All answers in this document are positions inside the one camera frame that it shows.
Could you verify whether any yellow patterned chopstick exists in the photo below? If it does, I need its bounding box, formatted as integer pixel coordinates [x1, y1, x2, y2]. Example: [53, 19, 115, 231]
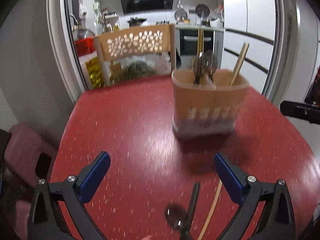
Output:
[197, 28, 203, 57]

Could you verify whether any beige plastic utensil holder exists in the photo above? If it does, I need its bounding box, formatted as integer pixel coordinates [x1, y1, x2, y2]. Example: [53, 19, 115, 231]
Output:
[171, 69, 249, 138]

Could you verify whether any steel bowl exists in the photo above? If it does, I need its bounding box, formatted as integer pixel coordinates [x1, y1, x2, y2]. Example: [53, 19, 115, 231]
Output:
[73, 28, 95, 41]

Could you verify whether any white refrigerator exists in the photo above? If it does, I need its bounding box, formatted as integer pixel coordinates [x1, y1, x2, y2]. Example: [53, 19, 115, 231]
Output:
[221, 0, 276, 94]

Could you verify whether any bag of green vegetables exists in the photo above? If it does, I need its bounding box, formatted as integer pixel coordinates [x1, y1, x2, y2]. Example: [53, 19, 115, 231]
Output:
[119, 61, 156, 81]

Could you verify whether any short wooden chopstick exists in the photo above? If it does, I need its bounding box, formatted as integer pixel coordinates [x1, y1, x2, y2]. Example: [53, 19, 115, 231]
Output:
[197, 180, 222, 240]

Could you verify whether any beige flower-cutout chair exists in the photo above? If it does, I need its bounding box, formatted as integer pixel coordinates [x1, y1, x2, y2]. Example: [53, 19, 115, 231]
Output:
[93, 24, 177, 86]

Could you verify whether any smoky plastic fork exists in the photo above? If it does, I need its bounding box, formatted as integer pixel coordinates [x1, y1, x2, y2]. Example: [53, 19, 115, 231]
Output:
[203, 50, 217, 81]

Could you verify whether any built-in black oven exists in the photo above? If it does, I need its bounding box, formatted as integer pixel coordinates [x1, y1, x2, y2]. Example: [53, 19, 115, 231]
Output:
[179, 29, 214, 56]

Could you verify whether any pink plastic stool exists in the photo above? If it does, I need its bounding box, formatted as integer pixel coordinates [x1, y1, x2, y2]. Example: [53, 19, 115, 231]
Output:
[4, 122, 57, 187]

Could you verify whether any smoky plastic spoon back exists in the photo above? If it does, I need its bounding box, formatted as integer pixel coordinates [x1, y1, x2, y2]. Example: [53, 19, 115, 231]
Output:
[193, 56, 208, 85]

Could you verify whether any red plastic basket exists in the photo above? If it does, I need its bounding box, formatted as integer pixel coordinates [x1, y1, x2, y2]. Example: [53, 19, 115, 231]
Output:
[75, 37, 96, 56]

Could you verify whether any black wok on stove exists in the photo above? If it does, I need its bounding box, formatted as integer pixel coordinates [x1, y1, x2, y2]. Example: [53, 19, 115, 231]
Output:
[127, 17, 147, 28]

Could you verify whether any smoky plastic spoon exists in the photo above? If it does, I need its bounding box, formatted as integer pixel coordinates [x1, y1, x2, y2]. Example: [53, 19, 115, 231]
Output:
[193, 56, 208, 85]
[165, 183, 201, 240]

